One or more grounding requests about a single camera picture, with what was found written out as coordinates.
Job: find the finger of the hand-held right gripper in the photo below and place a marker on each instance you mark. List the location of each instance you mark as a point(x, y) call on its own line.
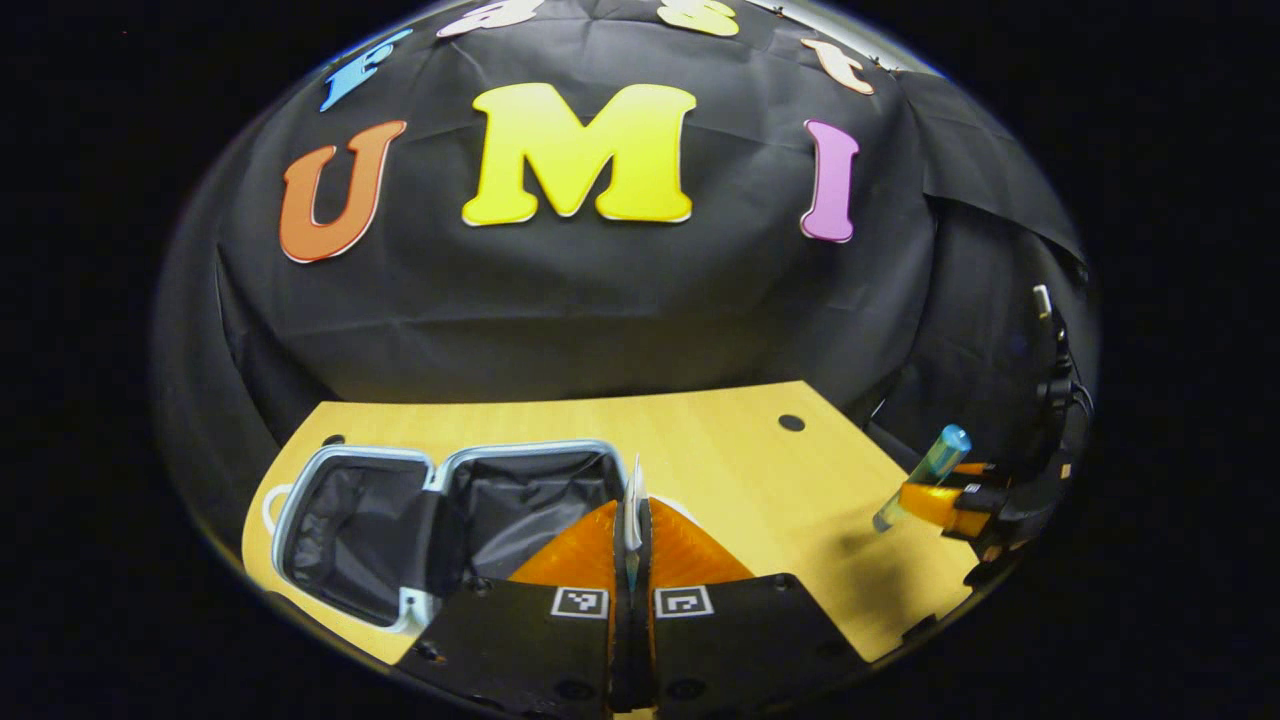
point(935, 505)
point(980, 470)

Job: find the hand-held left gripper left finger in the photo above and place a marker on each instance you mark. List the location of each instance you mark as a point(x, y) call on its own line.
point(620, 660)

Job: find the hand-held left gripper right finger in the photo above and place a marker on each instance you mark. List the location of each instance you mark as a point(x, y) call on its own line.
point(646, 660)

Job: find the teal skin care tube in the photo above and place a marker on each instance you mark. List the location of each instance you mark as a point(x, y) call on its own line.
point(930, 470)

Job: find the light blue suitcase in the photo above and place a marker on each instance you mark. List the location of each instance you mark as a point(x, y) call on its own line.
point(520, 500)

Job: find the black backdrop cloth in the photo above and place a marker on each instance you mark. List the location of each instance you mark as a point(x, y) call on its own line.
point(600, 300)

